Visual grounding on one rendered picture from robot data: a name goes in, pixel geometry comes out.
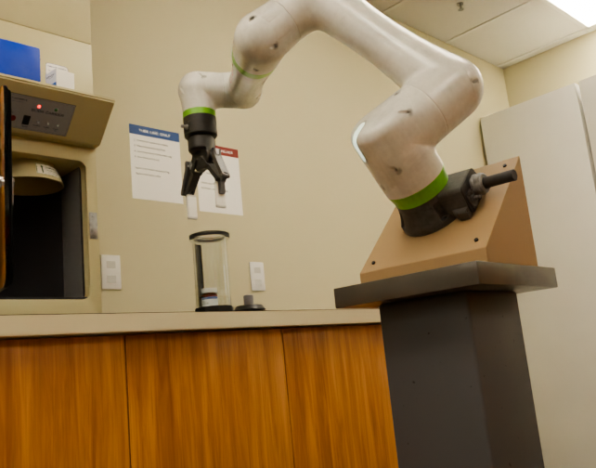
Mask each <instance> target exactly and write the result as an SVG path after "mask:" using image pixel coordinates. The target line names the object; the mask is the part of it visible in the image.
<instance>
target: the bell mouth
mask: <svg viewBox="0 0 596 468"><path fill-rule="evenodd" d="M12 176H13V179H15V187H14V188H13V195H19V196H40V195H47V194H52V193H56V192H59V191H61V190H63V189H64V184H63V181H62V180H61V178H60V176H59V174H58V171H57V169H56V168H55V166H54V164H52V163H51V162H46V161H42V160H36V159H16V160H12Z"/></svg>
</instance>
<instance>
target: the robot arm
mask: <svg viewBox="0 0 596 468"><path fill-rule="evenodd" d="M315 31H321V32H324V33H326V34H327V35H329V36H331V37H333V38H334V39H336V40H338V41H339V42H341V43H342V44H344V45H345V46H348V47H349V48H351V49H352V50H353V51H355V52H356V53H357V54H358V55H360V56H361V57H362V58H364V59H365V60H367V61H368V62H369V63H371V64H372V65H373V66H375V67H376V68H377V69H378V70H380V71H381V72H382V73H384V74H385V75H386V76H387V77H388V78H389V79H391V80H392V81H393V82H394V83H395V84H396V85H398V86H399V87H400V89H399V90H398V91H396V92H395V93H394V94H392V95H391V96H390V97H389V98H387V99H386V100H385V101H384V102H383V103H381V104H380V105H379V106H377V107H376V108H375V109H373V110H372V111H370V112H369V113H368V114H367V115H365V116H364V117H363V118H362V119H361V120H360V121H359V122H358V123H357V124H356V126H355V127H354V129H353V131H352V133H351V143H352V145H353V147H354V148H355V150H356V152H357V154H358V155H359V157H360V158H361V160H362V161H363V163H364V164H365V165H366V166H367V168H368V169H369V171H370V173H371V174H372V176H373V177H374V179H375V180H376V182H377V183H378V185H379V186H380V188H381V189H382V191H383V193H384V194H385V196H386V197H387V198H388V199H389V200H390V201H391V202H392V203H393V204H394V205H395V207H396V208H397V210H398V212H399V214H400V220H401V223H400V224H401V227H402V228H403V230H404V231H405V233H406V234H407V235H409V236H411V237H421V236H426V235H429V234H432V233H434V232H436V231H438V230H440V229H442V228H444V227H446V226H447V225H449V224H450V223H451V222H453V221H454V220H455V219H456V218H458V219H459V220H460V221H463V220H468V219H471V217H472V215H473V213H474V212H475V211H476V208H477V206H478V204H479V201H480V200H481V199H482V195H485V194H487V193H488V192H489V190H490V188H491V187H495V186H498V185H501V184H505V183H509V182H512V181H516V180H517V173H516V171H515V170H514V169H511V170H509V171H505V172H501V173H498V174H494V175H489V176H487V175H486V174H484V173H476V172H475V171H474V170H473V169H472V168H470V169H467V170H463V171H460V172H457V173H454V174H450V175H448V174H447V172H446V170H445V166H444V164H443V162H442V160H441V158H440V157H439V155H438V154H437V152H436V145H437V144H438V143H439V142H440V141H441V140H442V139H443V138H444V137H446V136H447V135H448V134H449V133H450V132H451V131H453V130H454V129H455V128H456V127H457V126H458V125H459V124H461V123H462V122H463V121H464V120H465V119H466V118H468V117H469V116H470V115H471V114H472V113H473V112H474V111H475V110H476V109H477V107H478V106H479V104H480V102H481V100H482V97H483V94H484V81H483V78H482V75H481V73H480V72H479V70H478V69H477V68H476V66H475V65H474V64H473V63H471V62H470V61H469V60H468V59H466V58H463V57H460V56H458V55H456V54H454V53H451V52H449V51H447V50H445V49H444V48H442V47H439V46H437V45H434V44H432V43H431V42H429V41H427V40H425V39H423V38H421V37H419V36H418V35H417V34H415V33H413V32H411V31H409V30H408V29H406V28H404V27H403V26H401V25H399V24H398V23H396V22H395V21H393V20H392V19H390V18H388V17H387V16H385V15H384V14H383V13H382V12H381V11H379V10H378V9H376V8H375V7H374V6H372V5H371V4H369V3H368V2H367V1H365V0H269V1H268V2H266V3H264V4H263V5H261V6H260V7H258V8H257V9H255V10H254V11H252V12H250V13H249V14H247V15H246V16H244V17H243V18H242V19H241V20H240V22H239V23H238V25H237V27H236V30H235V33H234V39H233V46H232V49H231V54H230V57H231V61H232V71H231V72H210V71H191V72H189V73H187V74H186V75H185V76H184V77H183V78H182V79H181V81H180V83H179V85H178V95H179V98H180V101H181V105H182V111H183V123H184V124H181V128H184V137H185V139H186V140H187V141H188V152H189V153H190V154H191V155H192V160H191V161H190V162H187V161H186V162H185V173H184V178H183V184H182V188H181V196H186V200H187V209H188V219H194V220H197V219H198V213H197V200H196V195H194V193H195V190H196V187H197V185H198V182H199V179H200V176H201V175H202V173H203V172H205V171H206V170H209V172H210V173H211V174H212V176H213V177H214V181H215V182H214V194H215V207H217V208H227V207H226V195H225V193H226V187H225V182H226V180H227V178H230V174H229V172H228V170H227V167H226V165H225V162H224V160H223V158H222V155H221V150H220V149H216V148H215V142H214V140H215V139H216V138H217V126H216V114H215V110H216V109H243V110H245V109H249V108H251V107H253V106H255V105H256V104H257V103H258V102H259V100H260V98H261V96H262V93H263V85H264V83H265V81H266V79H267V78H268V76H269V75H270V74H271V73H272V72H273V71H274V70H275V69H276V68H277V66H278V65H279V63H280V62H281V60H282V58H283V57H284V56H285V55H286V54H287V53H288V52H289V51H290V50H291V49H292V48H293V47H294V46H295V45H296V44H297V43H298V42H299V41H301V40H302V39H303V38H305V37H306V36H307V35H308V34H310V33H312V32H315ZM195 169H196V171H195ZM216 181H217V182H216Z"/></svg>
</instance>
